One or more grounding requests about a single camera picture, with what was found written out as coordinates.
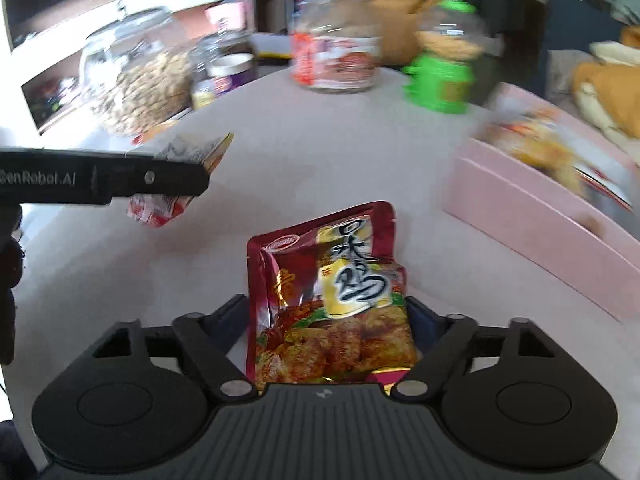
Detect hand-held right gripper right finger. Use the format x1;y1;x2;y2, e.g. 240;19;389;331
390;295;551;403

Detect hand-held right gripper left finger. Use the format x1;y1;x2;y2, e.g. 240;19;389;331
92;294;256;403

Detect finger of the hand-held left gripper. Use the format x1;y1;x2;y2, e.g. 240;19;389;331
92;152;211;206

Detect red yellow snack packet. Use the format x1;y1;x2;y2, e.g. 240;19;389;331
126;132;236;229

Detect dark red snack pouch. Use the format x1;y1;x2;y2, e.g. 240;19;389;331
246;201;421;393

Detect pink organizer box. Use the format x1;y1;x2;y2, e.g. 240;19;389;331
442;82;640;323

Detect yellow panda snack bag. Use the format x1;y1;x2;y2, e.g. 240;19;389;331
480;105;633;211

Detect yellow plate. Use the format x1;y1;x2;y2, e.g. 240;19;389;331
131;119;183;147

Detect small yellow bottle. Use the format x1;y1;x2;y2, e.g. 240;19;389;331
190;79;217;110

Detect glass jar of peanuts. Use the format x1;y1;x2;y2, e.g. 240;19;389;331
77;2;193;136

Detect purple paper cup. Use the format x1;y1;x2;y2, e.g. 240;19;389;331
206;52;258;93

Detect glass jar with dark contents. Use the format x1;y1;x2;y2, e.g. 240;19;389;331
190;32;256;86

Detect white tablecloth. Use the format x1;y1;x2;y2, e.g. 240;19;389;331
0;62;640;480

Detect plastic jar with gold lid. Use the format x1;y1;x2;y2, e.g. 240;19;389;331
290;0;383;93

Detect green gumball machine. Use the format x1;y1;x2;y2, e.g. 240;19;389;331
402;0;493;113

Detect yellow sofa cushion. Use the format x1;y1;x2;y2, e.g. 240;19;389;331
370;0;448;66

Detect yellow blanket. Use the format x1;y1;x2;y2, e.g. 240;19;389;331
570;25;640;166

